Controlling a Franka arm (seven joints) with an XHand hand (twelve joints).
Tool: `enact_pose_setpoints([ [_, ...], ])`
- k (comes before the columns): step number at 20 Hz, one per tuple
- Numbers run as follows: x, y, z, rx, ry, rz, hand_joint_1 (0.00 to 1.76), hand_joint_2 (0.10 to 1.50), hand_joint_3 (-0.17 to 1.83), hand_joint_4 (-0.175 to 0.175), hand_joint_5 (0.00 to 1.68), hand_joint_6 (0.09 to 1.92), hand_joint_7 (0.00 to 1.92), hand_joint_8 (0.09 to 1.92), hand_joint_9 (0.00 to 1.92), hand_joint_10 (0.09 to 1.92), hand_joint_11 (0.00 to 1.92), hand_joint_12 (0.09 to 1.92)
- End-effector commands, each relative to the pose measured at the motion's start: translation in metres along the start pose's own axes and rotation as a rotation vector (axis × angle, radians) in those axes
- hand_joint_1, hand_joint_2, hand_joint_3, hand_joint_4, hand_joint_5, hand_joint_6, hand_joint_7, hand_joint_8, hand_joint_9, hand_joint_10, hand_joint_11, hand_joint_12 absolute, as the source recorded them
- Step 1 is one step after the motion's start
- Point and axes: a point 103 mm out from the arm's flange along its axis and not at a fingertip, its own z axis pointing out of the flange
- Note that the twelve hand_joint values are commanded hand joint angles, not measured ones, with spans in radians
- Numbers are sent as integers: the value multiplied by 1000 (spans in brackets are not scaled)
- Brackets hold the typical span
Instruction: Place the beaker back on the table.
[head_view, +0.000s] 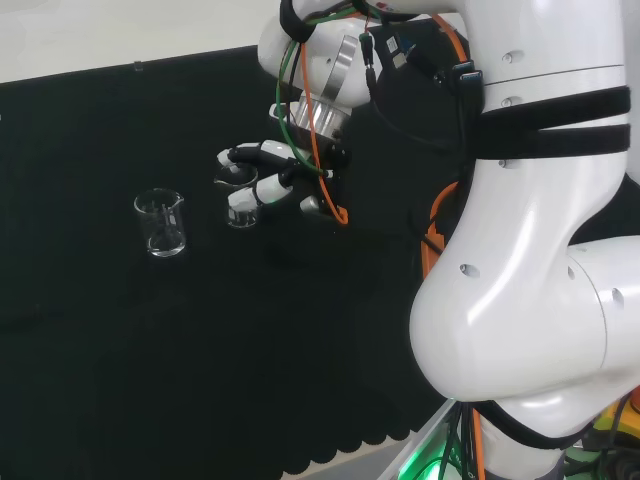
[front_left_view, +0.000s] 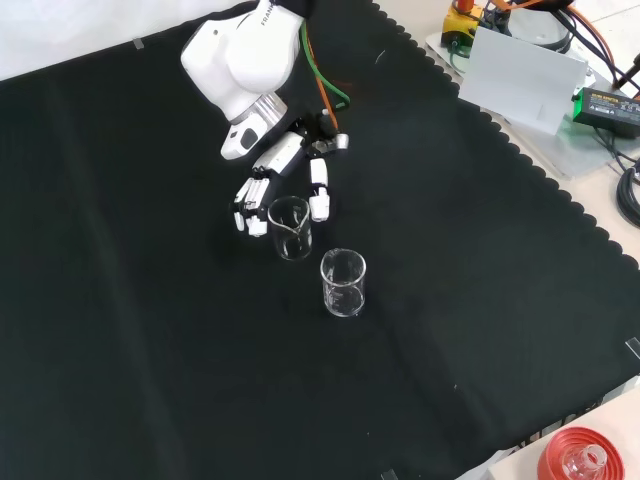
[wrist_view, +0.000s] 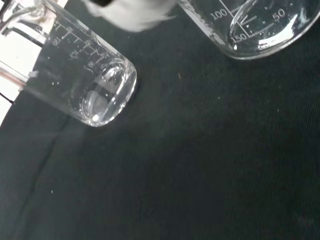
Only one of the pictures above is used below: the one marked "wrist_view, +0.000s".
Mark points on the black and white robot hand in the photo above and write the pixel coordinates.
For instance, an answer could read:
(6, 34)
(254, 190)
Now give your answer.
(135, 15)

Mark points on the black cloth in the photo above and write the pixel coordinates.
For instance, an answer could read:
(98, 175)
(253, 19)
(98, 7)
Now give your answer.
(200, 162)

